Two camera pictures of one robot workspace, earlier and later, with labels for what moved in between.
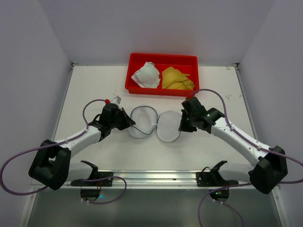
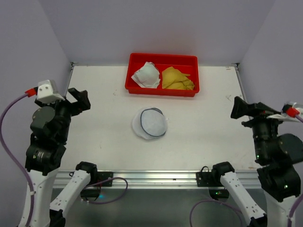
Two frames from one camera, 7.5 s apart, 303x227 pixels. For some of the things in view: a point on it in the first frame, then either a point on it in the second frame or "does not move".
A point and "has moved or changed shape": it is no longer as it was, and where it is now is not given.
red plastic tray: (186, 64) does not move
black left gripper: (121, 119) -> (68, 104)
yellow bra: (173, 78) does not move
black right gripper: (187, 120) -> (258, 114)
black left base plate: (96, 175) does not move
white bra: (147, 76) does not move
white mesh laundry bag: (167, 124) has moved or changed shape
